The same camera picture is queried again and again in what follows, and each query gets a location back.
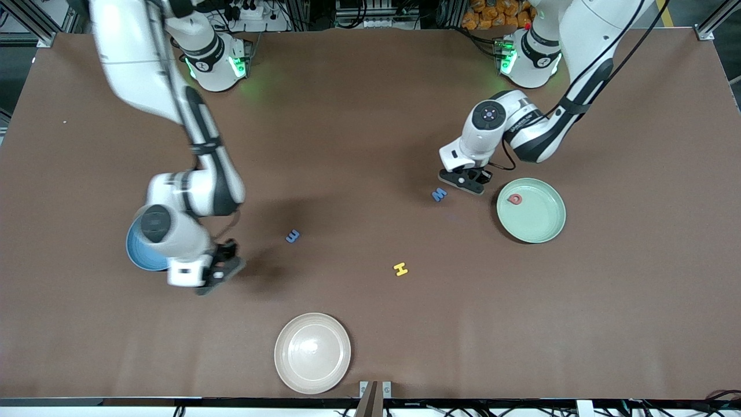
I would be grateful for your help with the blue foam capital W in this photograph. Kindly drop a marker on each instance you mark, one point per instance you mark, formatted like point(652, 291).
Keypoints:
point(439, 194)

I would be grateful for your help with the red foam round capital letter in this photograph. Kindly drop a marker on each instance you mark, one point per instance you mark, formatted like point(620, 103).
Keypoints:
point(512, 202)

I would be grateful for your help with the blue foam lowercase m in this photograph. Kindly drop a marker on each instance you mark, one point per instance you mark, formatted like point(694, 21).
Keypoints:
point(292, 236)

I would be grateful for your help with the yellow foam capital H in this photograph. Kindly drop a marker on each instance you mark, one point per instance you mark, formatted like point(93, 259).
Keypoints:
point(400, 269)

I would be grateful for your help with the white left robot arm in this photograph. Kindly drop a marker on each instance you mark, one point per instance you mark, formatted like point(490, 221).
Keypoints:
point(590, 29)

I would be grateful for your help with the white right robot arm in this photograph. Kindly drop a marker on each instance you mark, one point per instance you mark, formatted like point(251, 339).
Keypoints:
point(133, 63)

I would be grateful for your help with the pale green plate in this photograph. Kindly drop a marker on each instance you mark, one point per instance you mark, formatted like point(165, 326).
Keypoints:
point(535, 220)

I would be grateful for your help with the blue plate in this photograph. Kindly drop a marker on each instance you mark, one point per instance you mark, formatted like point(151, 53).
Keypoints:
point(139, 255)

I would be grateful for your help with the brown table cover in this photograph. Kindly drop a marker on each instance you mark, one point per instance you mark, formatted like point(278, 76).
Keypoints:
point(370, 116)

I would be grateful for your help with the beige plate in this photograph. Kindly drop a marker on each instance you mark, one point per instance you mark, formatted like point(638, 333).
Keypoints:
point(312, 353)

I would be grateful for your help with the orange mesh bag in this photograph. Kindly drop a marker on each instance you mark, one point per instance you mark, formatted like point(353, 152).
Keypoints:
point(492, 14)

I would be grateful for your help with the white power strip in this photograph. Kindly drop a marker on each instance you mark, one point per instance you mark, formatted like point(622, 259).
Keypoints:
point(272, 24)

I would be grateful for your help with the white table edge rail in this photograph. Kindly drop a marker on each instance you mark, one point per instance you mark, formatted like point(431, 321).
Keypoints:
point(260, 412)

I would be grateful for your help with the brown camera post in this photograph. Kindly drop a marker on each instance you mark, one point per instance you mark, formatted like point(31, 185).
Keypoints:
point(370, 403)

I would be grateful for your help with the grey metal bracket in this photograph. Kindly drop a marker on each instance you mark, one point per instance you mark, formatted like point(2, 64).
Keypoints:
point(386, 389)

